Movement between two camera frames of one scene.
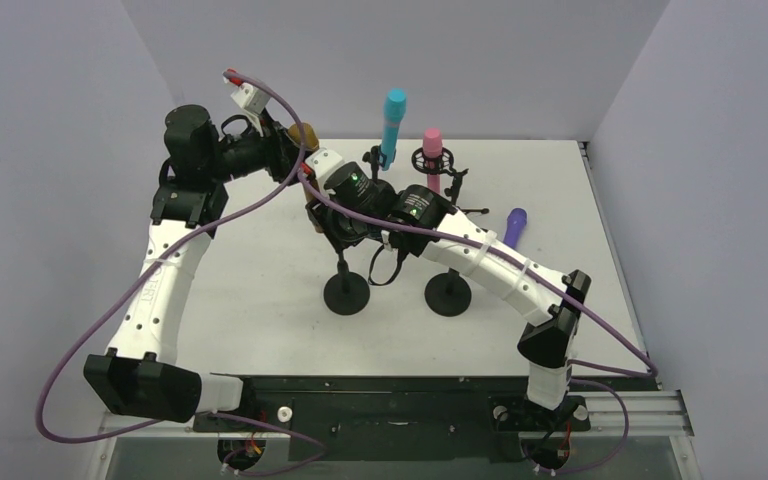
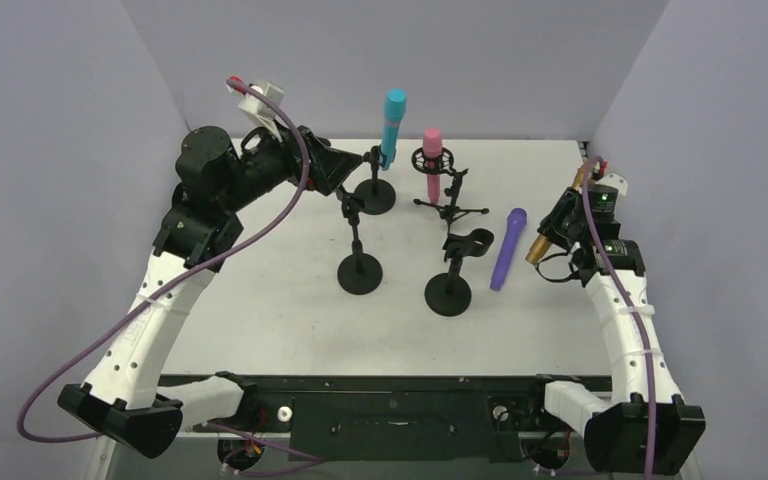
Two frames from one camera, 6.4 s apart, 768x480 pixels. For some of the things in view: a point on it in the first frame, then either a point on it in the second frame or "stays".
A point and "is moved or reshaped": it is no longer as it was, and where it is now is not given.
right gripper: (321, 216) → (562, 221)
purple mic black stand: (448, 294) stays
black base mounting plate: (436, 419) stays
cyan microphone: (394, 113) stays
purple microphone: (516, 222) stays
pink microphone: (432, 146) stays
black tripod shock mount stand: (443, 164) stays
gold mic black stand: (346, 292) is moved or reshaped
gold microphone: (311, 142) is moved or reshaped
